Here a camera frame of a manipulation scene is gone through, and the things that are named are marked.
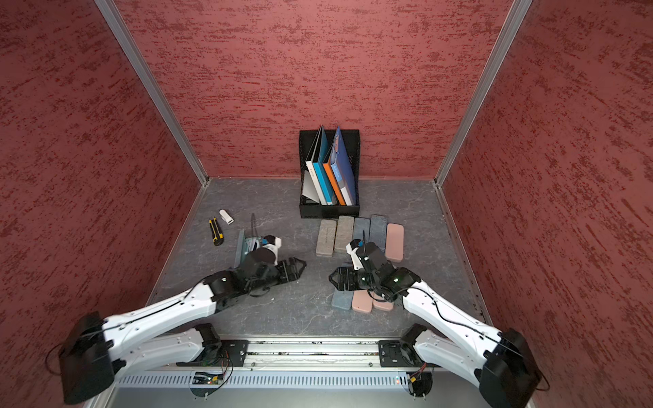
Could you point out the black mesh file holder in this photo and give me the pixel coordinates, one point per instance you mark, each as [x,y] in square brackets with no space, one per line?
[310,209]

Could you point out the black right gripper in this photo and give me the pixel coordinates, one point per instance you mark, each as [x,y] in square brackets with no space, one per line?
[342,272]

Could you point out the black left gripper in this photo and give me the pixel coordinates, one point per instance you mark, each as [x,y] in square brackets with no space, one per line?
[293,271]

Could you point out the aluminium left corner post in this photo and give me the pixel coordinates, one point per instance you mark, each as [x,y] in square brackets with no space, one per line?
[120,31]

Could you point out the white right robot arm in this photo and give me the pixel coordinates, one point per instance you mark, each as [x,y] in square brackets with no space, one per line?
[499,363]

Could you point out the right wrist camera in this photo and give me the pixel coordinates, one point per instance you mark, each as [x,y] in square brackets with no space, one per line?
[352,249]

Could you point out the pink case dark sunglasses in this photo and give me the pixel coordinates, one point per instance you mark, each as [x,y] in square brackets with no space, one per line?
[362,302]

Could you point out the grey case white glasses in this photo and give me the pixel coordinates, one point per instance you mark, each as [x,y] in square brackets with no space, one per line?
[245,243]

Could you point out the perforated vent strip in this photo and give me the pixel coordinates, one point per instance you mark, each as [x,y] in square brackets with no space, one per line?
[270,380]

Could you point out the blue folder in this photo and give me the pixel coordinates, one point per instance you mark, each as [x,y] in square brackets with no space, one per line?
[342,170]

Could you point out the aluminium corner post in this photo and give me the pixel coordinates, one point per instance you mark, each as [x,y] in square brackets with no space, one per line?
[511,26]
[120,31]

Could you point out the green case black glasses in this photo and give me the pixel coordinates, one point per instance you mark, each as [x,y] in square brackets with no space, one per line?
[342,300]

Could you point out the pink case yellow glasses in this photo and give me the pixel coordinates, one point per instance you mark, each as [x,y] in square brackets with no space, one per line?
[380,304]

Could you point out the orange book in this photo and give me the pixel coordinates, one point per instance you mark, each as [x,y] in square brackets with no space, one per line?
[332,180]

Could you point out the teal book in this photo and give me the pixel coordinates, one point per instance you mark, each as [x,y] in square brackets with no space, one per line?
[319,157]

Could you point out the white grey book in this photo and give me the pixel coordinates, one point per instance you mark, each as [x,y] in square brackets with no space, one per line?
[310,162]

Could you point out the small white cylinder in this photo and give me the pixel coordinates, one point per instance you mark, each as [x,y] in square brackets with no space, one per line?
[226,216]

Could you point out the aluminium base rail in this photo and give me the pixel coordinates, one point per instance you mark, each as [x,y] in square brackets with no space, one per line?
[343,354]

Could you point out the aluminium right corner post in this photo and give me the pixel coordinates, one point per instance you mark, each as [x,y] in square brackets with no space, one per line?
[511,26]

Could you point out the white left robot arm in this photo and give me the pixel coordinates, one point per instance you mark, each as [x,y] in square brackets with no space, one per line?
[98,350]

